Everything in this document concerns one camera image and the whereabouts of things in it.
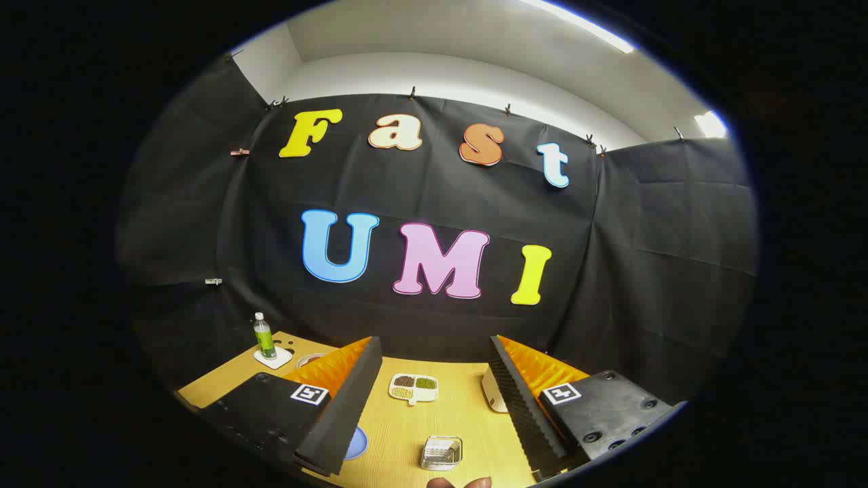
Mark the white toaster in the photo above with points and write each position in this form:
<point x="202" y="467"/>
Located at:
<point x="491" y="396"/>

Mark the plate of meat and vegetables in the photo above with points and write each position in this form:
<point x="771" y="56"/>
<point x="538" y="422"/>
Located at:
<point x="308" y="357"/>

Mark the green label plastic bottle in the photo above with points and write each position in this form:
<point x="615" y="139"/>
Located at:
<point x="264" y="342"/>

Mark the white divided dish with beans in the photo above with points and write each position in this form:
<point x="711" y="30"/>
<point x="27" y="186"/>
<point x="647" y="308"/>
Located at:
<point x="428" y="395"/>

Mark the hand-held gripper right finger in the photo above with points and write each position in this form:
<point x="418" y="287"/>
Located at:
<point x="522" y="407"/>

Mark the white square coaster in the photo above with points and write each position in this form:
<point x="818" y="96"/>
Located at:
<point x="279" y="361"/>

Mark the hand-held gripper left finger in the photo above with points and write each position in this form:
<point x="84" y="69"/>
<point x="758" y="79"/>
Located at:
<point x="352" y="407"/>

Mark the blue round plate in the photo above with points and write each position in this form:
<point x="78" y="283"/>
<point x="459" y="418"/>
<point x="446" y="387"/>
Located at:
<point x="357" y="444"/>

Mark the small ceiling light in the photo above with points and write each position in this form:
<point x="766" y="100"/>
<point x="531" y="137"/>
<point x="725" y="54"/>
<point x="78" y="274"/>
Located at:
<point x="710" y="124"/>

